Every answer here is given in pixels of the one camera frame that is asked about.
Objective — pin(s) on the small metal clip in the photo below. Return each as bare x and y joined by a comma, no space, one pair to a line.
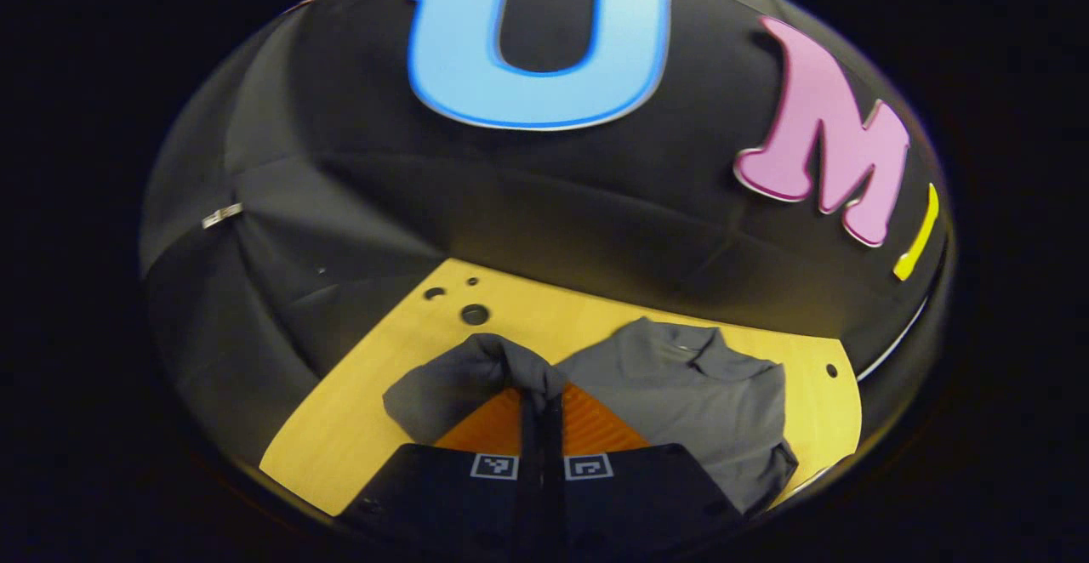
221,216

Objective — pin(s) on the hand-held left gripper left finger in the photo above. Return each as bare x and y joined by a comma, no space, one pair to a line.
531,478

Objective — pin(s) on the grey button shirt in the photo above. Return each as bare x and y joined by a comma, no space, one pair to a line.
681,393

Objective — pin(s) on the black backdrop cloth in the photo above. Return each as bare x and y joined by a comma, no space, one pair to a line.
510,206

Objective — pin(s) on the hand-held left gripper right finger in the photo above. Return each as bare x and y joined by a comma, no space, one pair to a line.
553,478

